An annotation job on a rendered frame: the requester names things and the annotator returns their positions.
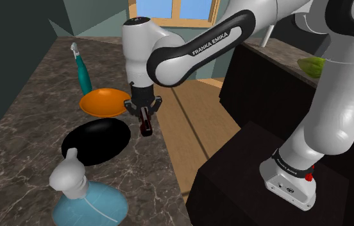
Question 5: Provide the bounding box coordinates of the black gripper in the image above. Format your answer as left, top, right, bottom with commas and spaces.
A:
123, 82, 163, 118

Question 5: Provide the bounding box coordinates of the dark red slim object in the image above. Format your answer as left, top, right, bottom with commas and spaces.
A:
139, 107, 153, 137

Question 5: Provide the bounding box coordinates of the orange bowl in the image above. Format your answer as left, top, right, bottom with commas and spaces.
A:
79, 87, 133, 119

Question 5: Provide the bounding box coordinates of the black oval object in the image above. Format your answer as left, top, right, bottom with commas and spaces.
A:
60, 117, 132, 167

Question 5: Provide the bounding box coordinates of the teal spray bottle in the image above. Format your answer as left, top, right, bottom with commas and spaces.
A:
70, 42, 94, 96

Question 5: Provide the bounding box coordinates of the wooden framed window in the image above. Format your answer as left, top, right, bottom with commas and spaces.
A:
128, 0, 221, 29

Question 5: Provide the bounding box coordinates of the light blue spray bottle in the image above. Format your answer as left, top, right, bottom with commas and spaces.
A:
48, 147, 130, 226

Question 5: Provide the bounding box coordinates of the dark kitchen cabinet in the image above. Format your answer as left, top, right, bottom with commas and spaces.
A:
219, 37, 354, 164

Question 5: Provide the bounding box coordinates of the dark robot stand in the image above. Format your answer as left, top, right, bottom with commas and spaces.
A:
185, 120, 354, 226

